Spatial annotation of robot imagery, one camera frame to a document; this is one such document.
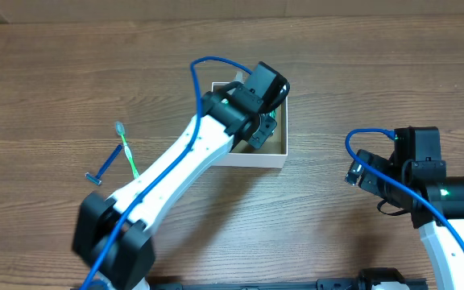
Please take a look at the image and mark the green toothbrush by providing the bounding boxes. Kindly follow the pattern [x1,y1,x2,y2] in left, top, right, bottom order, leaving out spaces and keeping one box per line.
[115,121,139,179]

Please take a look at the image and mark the clear plastic bottle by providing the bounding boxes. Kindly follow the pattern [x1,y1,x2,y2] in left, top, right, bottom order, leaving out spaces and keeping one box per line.
[234,71,244,83]

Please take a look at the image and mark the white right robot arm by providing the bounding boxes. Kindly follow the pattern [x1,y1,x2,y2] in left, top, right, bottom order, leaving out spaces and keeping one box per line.
[345,126,464,289]

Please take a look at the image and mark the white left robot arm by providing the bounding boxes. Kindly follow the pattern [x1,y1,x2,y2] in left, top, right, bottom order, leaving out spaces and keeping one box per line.
[72,60,290,289]

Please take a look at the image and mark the white cardboard box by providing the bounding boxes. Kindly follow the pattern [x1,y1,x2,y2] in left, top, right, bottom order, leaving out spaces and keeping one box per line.
[214,101,288,168]

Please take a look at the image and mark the blue disposable razor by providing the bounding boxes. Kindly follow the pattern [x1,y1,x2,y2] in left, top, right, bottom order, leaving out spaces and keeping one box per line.
[85,144,123,186]

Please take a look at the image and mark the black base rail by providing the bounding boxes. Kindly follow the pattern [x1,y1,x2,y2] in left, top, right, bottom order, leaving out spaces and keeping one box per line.
[150,267,429,290]

